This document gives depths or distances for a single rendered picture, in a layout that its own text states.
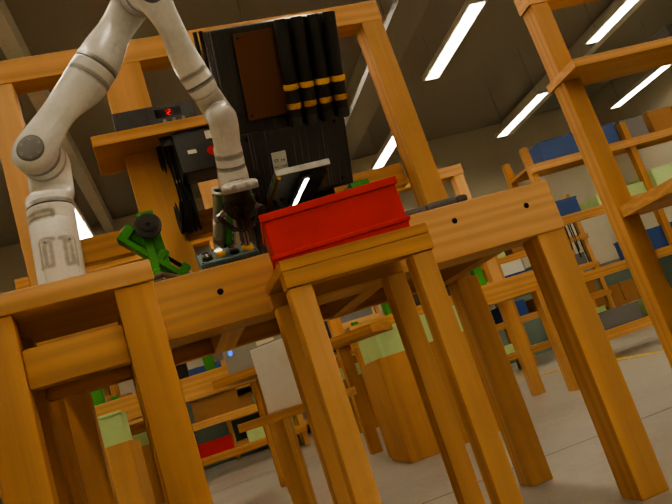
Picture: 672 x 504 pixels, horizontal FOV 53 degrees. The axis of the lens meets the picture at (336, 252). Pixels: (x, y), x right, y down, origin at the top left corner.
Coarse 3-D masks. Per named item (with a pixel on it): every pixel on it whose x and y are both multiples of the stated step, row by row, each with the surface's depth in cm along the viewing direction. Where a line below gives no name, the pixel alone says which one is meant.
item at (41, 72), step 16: (288, 16) 262; (336, 16) 266; (352, 16) 268; (368, 16) 269; (352, 32) 273; (128, 48) 244; (144, 48) 245; (160, 48) 247; (0, 64) 233; (16, 64) 234; (32, 64) 235; (48, 64) 236; (64, 64) 237; (144, 64) 247; (160, 64) 251; (0, 80) 231; (16, 80) 232; (32, 80) 234; (48, 80) 237
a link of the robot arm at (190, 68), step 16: (128, 0) 143; (144, 0) 143; (160, 0) 144; (160, 16) 145; (176, 16) 148; (160, 32) 147; (176, 32) 148; (176, 48) 149; (192, 48) 151; (176, 64) 151; (192, 64) 151; (192, 80) 153
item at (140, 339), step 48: (144, 288) 123; (0, 336) 114; (96, 336) 120; (144, 336) 120; (0, 384) 112; (48, 384) 115; (96, 384) 140; (144, 384) 118; (0, 432) 110; (48, 432) 133; (192, 432) 118; (0, 480) 108; (48, 480) 110; (192, 480) 116
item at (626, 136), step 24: (624, 120) 706; (648, 120) 717; (552, 144) 684; (576, 144) 687; (624, 144) 688; (648, 144) 743; (504, 168) 712; (528, 168) 668; (552, 168) 703; (576, 216) 657; (624, 264) 653; (600, 312) 689; (624, 312) 649
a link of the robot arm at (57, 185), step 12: (60, 156) 138; (60, 168) 139; (36, 180) 140; (48, 180) 140; (60, 180) 141; (72, 180) 142; (36, 192) 134; (48, 192) 134; (60, 192) 135; (72, 192) 139; (36, 204) 133
